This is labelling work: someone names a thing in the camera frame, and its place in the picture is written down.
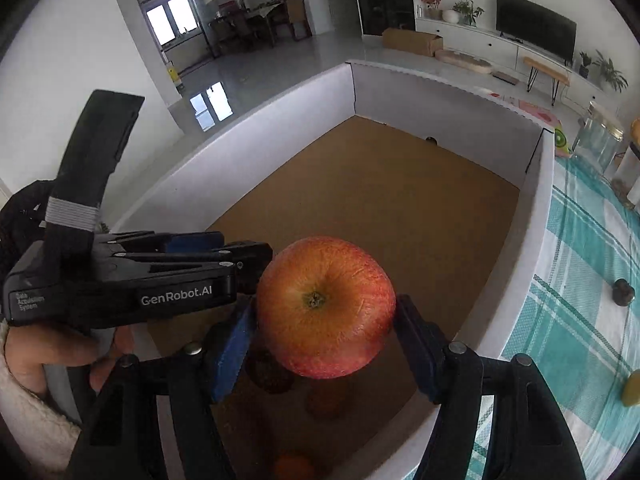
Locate person's left hand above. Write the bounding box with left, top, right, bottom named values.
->
left=7, top=325, right=137, bottom=397

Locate brown cardboard box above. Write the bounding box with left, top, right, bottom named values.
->
left=382, top=27, right=444, bottom=57

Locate dining table with chairs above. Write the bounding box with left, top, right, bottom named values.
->
left=209, top=0, right=313, bottom=56

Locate large red apple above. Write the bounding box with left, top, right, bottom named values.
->
left=256, top=236, right=397, bottom=379

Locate large green apple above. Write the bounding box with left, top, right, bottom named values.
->
left=621, top=370, right=640, bottom=407

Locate glass jar with black lid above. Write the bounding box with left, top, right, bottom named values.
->
left=612, top=140, right=640, bottom=208

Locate large leafy potted plant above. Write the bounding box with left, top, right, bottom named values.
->
left=592, top=50, right=628, bottom=93

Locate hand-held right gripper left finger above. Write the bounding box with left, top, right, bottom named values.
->
left=70, top=297, right=258, bottom=480

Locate green plant in pot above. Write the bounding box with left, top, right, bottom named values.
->
left=452, top=0, right=485, bottom=27

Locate white television cabinet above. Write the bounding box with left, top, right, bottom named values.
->
left=415, top=16, right=606, bottom=111

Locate black television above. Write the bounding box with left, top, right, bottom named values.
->
left=495, top=0, right=577, bottom=63

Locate fruit print tissue box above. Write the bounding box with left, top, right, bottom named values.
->
left=515, top=100, right=571, bottom=158

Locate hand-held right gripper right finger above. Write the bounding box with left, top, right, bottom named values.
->
left=392, top=294, right=588, bottom=480

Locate person's left forearm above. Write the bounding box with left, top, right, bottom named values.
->
left=0, top=320, right=83, bottom=472

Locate white cardboard box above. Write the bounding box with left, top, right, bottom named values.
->
left=102, top=60, right=556, bottom=480

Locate wooden bench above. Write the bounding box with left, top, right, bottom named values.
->
left=522, top=56, right=571, bottom=106

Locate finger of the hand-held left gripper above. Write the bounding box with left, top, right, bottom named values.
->
left=117, top=242, right=274, bottom=295
left=100, top=231, right=227, bottom=255

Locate clear glass jar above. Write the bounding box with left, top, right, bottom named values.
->
left=571, top=101, right=626, bottom=176

